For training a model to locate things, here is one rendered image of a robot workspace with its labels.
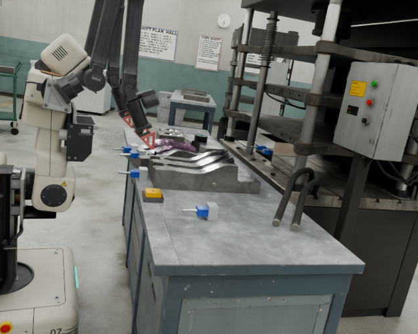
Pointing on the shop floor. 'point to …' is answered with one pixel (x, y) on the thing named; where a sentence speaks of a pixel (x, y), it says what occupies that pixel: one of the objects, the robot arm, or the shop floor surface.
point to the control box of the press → (373, 126)
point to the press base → (371, 254)
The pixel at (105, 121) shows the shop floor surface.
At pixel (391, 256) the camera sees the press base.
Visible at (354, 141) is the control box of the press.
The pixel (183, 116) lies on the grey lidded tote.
